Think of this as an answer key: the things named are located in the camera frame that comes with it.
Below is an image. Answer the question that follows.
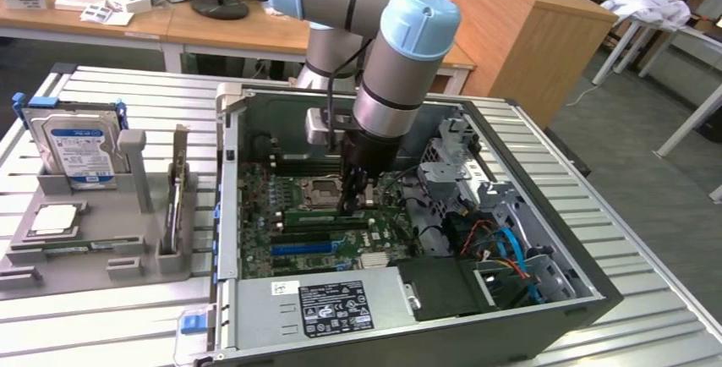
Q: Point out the blue wire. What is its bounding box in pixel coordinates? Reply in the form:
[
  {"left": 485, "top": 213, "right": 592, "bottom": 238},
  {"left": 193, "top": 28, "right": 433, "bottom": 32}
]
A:
[{"left": 494, "top": 217, "right": 546, "bottom": 305}]

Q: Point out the white crumpled cloth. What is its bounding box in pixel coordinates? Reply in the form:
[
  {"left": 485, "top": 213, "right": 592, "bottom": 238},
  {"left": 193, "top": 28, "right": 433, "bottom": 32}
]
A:
[{"left": 600, "top": 0, "right": 695, "bottom": 33}]

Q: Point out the white table frame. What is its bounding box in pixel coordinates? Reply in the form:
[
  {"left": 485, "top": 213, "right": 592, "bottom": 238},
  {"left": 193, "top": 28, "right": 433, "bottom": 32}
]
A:
[{"left": 589, "top": 18, "right": 722, "bottom": 159}]

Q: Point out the grey power supply with label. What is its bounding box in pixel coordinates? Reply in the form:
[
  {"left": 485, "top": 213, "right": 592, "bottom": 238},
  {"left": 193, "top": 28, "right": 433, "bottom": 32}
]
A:
[{"left": 235, "top": 266, "right": 409, "bottom": 345}]

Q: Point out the hard disk blue label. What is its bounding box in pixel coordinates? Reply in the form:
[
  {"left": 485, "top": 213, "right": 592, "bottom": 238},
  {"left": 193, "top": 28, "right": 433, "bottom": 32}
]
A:
[{"left": 31, "top": 107, "right": 123, "bottom": 193}]

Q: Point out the white small carton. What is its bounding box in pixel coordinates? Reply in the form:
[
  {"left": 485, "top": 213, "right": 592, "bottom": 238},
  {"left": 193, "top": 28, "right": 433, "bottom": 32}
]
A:
[{"left": 105, "top": 0, "right": 154, "bottom": 14}]

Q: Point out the green motherboard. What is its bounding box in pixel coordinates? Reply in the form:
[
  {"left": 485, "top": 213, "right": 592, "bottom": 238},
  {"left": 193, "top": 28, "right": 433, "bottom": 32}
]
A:
[{"left": 238, "top": 159, "right": 422, "bottom": 280}]

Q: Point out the open black PC case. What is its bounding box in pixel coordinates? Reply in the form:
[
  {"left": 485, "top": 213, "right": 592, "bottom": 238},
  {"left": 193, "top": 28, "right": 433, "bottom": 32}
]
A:
[{"left": 173, "top": 82, "right": 625, "bottom": 367}]

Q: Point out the wooden cabinet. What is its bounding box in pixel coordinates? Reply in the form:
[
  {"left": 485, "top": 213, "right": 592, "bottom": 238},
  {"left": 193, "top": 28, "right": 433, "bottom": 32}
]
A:
[{"left": 440, "top": 0, "right": 621, "bottom": 129}]

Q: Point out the wooden desk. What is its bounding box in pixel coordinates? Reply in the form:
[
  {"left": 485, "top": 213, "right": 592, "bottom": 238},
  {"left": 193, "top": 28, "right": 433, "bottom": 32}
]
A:
[{"left": 0, "top": 0, "right": 480, "bottom": 96}]

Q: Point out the CPU with silver lid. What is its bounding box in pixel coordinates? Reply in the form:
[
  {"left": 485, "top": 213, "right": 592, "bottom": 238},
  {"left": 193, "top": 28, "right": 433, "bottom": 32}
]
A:
[{"left": 29, "top": 204, "right": 82, "bottom": 238}]

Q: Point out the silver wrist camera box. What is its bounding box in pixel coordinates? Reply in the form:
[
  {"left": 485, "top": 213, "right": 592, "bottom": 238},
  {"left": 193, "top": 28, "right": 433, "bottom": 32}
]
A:
[{"left": 304, "top": 107, "right": 348, "bottom": 146}]

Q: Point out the blue expansion slot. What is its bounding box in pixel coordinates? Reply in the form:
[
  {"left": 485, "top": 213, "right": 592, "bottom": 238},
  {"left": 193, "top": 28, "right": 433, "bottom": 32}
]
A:
[{"left": 270, "top": 241, "right": 333, "bottom": 257}]

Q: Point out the red wire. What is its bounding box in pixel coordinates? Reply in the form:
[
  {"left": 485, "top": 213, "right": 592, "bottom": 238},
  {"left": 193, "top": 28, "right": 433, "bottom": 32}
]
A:
[{"left": 457, "top": 219, "right": 532, "bottom": 279}]

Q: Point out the metal drive cage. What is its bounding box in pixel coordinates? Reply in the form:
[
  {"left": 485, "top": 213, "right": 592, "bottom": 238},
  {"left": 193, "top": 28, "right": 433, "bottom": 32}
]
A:
[{"left": 414, "top": 116, "right": 498, "bottom": 233}]

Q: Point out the black disk bay box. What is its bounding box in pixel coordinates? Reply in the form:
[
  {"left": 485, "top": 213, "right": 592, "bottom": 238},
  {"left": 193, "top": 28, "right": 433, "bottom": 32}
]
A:
[{"left": 397, "top": 256, "right": 500, "bottom": 322}]

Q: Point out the grey parts rack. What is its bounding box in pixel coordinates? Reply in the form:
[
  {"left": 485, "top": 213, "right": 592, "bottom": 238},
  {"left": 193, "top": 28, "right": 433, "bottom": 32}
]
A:
[{"left": 0, "top": 129, "right": 201, "bottom": 293}]

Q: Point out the CPU socket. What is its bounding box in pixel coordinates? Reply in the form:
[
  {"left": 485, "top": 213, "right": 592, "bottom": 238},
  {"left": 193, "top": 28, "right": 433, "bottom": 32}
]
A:
[{"left": 294, "top": 176, "right": 348, "bottom": 211}]

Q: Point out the graphics card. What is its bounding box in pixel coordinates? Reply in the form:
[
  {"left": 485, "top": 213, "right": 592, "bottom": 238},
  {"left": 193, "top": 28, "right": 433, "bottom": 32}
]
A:
[{"left": 165, "top": 123, "right": 194, "bottom": 255}]

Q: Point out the green RAM stick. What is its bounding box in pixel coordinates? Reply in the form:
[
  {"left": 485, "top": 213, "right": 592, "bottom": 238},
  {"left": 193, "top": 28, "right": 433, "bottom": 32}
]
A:
[{"left": 281, "top": 209, "right": 369, "bottom": 225}]

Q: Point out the blue disk caddy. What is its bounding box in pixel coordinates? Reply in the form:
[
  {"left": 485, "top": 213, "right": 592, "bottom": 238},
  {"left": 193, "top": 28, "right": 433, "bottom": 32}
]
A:
[{"left": 11, "top": 92, "right": 129, "bottom": 134}]

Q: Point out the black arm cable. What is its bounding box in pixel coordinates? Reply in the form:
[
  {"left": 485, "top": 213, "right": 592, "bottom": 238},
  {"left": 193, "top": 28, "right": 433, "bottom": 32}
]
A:
[{"left": 325, "top": 36, "right": 377, "bottom": 140}]

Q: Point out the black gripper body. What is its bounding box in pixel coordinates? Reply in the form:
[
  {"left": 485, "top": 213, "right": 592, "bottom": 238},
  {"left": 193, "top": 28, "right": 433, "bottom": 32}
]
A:
[{"left": 337, "top": 127, "right": 404, "bottom": 174}]

